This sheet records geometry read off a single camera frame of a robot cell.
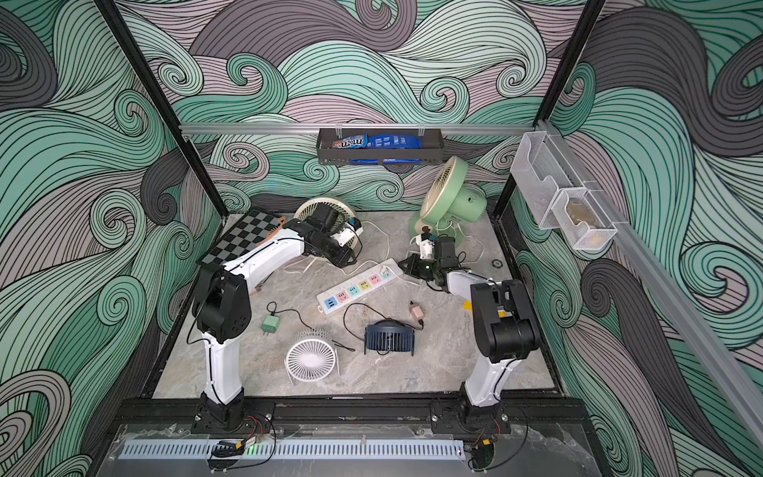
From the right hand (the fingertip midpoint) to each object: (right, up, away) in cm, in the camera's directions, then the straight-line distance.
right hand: (402, 263), depth 96 cm
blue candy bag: (-8, +39, -3) cm, 40 cm away
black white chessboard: (-56, +13, +15) cm, 60 cm away
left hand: (-17, +4, -4) cm, 18 cm away
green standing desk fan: (+13, +19, -9) cm, 25 cm away
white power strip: (-16, -8, -1) cm, 18 cm away
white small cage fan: (-25, -22, -21) cm, 40 cm away
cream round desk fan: (-20, +18, -1) cm, 27 cm away
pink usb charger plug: (+4, -14, -7) cm, 16 cm away
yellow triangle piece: (+21, -13, -1) cm, 25 cm away
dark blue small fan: (-5, -19, -14) cm, 24 cm away
